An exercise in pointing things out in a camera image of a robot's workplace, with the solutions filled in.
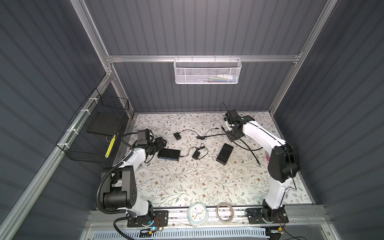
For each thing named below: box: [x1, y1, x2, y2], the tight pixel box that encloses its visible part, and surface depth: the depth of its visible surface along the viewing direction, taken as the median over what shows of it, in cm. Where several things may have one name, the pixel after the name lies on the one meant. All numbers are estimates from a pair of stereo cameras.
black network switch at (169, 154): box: [157, 148, 181, 161], surface depth 96 cm
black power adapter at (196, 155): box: [180, 146, 206, 160], surface depth 98 cm
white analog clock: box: [186, 202, 209, 227], surface depth 74 cm
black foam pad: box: [87, 111, 123, 136], surface depth 75 cm
